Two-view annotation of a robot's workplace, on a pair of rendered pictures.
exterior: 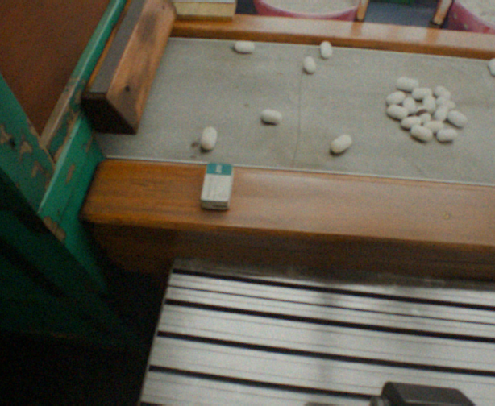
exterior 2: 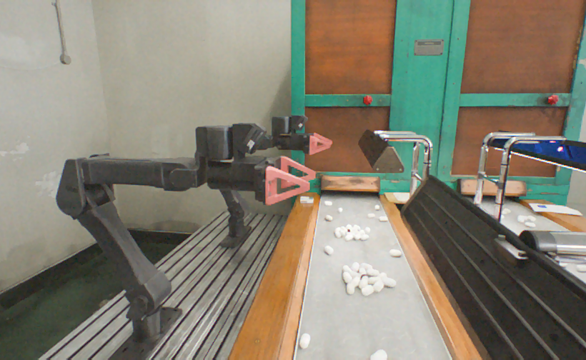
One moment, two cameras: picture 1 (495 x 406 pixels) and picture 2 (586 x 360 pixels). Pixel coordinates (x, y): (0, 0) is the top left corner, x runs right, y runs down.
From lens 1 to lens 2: 1.42 m
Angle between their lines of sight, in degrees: 80
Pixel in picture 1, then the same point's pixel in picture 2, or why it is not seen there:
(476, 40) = (411, 246)
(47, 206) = not seen: hidden behind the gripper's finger
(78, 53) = (332, 170)
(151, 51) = (350, 185)
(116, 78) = (329, 177)
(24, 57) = (314, 157)
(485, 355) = (253, 253)
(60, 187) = not seen: hidden behind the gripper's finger
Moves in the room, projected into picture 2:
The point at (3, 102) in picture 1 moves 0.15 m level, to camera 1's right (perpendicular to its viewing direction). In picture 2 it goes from (301, 156) to (299, 161)
